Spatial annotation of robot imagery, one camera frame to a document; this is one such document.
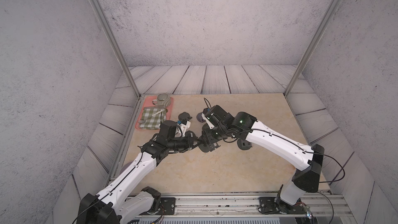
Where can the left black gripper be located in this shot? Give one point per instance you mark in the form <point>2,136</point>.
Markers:
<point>188,138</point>

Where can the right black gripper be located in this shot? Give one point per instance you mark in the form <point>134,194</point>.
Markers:
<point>207,136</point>

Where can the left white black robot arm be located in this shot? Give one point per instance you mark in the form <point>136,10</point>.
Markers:
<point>111,205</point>

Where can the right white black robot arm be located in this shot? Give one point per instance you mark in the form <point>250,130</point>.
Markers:
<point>247,130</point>

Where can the green checkered cloth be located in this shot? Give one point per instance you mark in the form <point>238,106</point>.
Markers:
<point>152,118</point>

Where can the pink plastic tray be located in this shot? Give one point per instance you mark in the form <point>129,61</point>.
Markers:
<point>148,103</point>

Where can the striped ceramic cup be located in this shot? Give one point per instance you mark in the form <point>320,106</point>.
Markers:
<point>162,100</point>

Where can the purple bowl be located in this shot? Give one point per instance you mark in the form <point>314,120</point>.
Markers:
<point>125,167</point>

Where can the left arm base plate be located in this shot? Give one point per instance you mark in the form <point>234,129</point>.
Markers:
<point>166,207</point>

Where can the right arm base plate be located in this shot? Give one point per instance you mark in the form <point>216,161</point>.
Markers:
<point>271,205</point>

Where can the aluminium rail frame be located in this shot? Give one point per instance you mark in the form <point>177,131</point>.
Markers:
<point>242,208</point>

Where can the right metal corner post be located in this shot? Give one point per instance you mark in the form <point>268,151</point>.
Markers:
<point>327,17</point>

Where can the metal corner post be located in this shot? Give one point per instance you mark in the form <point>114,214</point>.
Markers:
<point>114,45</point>
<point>327,17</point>

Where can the left metal corner post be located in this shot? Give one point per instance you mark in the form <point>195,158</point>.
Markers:
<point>114,45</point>

